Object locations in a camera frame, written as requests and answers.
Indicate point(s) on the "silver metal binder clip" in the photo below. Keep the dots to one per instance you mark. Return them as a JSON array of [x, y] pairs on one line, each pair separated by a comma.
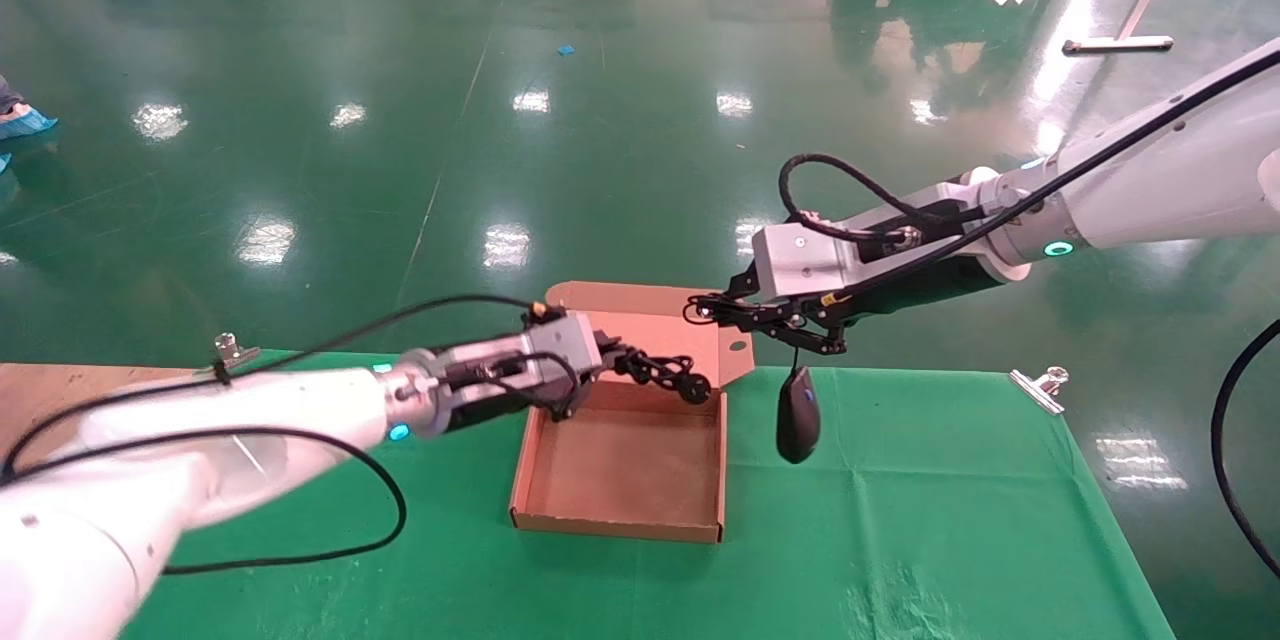
[[1040, 388], [232, 357]]

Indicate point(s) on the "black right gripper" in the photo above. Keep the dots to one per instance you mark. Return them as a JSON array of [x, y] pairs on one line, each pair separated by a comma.
[[920, 288]]

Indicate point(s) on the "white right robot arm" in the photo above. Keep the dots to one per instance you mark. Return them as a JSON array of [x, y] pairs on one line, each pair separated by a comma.
[[1180, 180]]

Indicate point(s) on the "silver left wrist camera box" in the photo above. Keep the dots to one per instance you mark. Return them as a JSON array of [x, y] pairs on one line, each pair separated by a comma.
[[540, 345]]

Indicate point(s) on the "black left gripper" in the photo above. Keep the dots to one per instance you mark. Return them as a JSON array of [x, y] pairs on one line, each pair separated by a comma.
[[500, 407]]

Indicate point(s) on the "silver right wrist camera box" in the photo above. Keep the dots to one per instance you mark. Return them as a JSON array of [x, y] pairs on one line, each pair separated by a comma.
[[800, 260]]

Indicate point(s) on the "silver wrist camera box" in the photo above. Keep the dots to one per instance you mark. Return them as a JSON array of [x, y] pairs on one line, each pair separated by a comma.
[[540, 345], [800, 260]]

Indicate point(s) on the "green table cloth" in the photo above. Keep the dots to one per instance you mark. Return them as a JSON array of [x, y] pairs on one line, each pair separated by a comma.
[[900, 540]]

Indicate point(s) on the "open brown cardboard box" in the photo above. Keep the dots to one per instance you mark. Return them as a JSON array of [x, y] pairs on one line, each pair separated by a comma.
[[625, 470]]

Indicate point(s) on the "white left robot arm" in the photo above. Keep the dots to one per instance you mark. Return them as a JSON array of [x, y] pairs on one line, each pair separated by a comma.
[[250, 420]]

